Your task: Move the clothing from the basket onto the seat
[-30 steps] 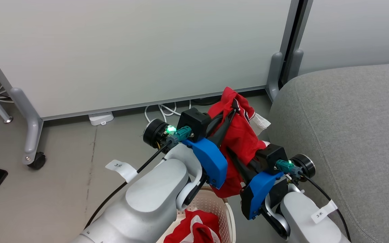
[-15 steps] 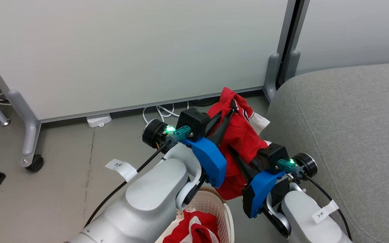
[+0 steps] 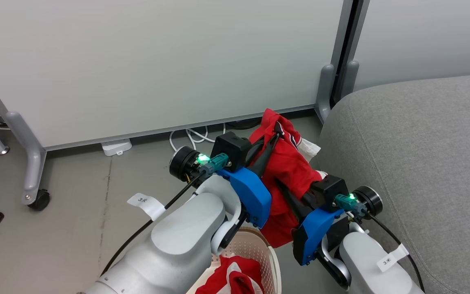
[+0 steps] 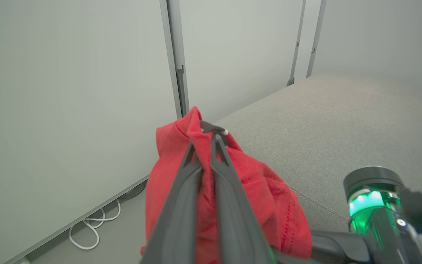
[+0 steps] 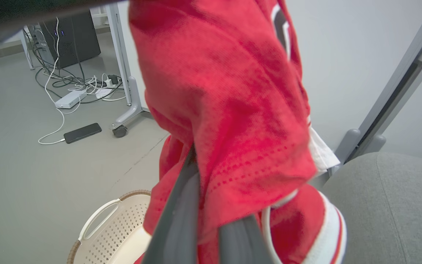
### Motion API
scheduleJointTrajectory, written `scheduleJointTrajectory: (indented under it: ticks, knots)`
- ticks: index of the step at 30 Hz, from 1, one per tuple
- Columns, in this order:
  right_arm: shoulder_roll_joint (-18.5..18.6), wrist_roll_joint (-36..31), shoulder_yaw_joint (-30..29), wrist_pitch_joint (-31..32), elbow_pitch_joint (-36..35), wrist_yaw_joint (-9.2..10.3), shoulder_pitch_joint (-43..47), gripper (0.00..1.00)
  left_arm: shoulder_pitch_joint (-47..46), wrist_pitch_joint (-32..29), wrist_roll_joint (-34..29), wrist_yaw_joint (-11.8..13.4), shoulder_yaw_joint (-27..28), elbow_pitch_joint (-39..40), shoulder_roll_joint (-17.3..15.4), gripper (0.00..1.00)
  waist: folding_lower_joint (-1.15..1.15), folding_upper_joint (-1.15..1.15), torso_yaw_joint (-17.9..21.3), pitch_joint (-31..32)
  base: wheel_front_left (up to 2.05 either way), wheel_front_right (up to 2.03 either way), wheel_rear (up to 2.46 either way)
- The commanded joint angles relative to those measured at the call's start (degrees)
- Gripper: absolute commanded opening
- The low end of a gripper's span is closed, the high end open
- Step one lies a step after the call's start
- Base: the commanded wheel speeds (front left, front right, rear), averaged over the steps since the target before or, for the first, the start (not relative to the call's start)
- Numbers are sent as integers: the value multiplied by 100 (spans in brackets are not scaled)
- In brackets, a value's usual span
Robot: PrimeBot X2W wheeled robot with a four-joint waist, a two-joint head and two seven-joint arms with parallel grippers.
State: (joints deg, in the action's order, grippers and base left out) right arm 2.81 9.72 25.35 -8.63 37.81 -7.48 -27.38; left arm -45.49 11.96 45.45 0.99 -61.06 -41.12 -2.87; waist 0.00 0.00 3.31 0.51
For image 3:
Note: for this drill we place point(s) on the narrow white partition panel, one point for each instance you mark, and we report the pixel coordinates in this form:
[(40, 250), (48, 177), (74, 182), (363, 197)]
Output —
[(422, 36)]

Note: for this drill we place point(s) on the red and white garment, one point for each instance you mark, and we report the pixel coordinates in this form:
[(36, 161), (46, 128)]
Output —
[(243, 269)]

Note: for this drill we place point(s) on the grey fabric sofa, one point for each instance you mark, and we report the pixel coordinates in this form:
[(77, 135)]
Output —
[(422, 155)]

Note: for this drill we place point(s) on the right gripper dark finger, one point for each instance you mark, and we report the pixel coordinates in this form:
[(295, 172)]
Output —
[(310, 199), (292, 202)]

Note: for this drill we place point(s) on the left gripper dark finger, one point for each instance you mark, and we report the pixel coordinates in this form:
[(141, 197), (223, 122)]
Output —
[(259, 143), (267, 157)]

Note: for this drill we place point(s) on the white perforated laundry basket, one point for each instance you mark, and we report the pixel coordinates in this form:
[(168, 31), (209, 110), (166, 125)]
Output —
[(255, 249)]

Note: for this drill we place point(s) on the long grey partition foot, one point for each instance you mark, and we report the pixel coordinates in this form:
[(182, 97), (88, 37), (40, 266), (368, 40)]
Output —
[(29, 147)]

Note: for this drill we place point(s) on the black caster wheel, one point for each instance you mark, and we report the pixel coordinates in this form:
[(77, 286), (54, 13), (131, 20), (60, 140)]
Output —
[(40, 201)]

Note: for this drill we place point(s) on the short grey partition post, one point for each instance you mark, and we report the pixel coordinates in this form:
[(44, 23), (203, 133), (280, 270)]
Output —
[(350, 77), (325, 90)]

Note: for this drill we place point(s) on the white power adapter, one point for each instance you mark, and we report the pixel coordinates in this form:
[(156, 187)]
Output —
[(116, 147)]

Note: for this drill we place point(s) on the red garment with white trim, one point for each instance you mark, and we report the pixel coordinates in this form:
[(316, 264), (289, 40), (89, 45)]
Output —
[(288, 163)]

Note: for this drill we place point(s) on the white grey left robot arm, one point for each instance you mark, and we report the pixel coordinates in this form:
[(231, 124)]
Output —
[(178, 245)]

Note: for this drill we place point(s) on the wide white partition panel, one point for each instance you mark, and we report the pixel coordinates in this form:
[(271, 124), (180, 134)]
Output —
[(137, 61)]

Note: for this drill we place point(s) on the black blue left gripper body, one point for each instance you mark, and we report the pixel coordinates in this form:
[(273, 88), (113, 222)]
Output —
[(251, 196)]

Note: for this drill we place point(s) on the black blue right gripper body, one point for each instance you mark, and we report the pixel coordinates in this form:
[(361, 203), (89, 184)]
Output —
[(327, 192)]

